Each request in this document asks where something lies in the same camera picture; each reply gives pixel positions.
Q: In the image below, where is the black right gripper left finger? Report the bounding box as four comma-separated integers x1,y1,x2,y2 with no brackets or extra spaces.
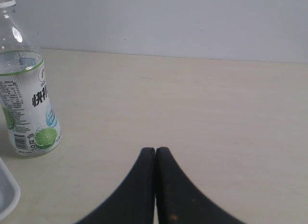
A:
78,147,156,224

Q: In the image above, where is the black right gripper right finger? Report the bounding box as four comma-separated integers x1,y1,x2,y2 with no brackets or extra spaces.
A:
155,147,242,224

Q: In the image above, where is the clear Gatorade drink bottle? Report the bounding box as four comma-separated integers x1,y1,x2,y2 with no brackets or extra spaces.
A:
0,0,62,157

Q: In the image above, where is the white rectangular plastic tray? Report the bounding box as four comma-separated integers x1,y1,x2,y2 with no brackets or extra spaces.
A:
0,159,21,221

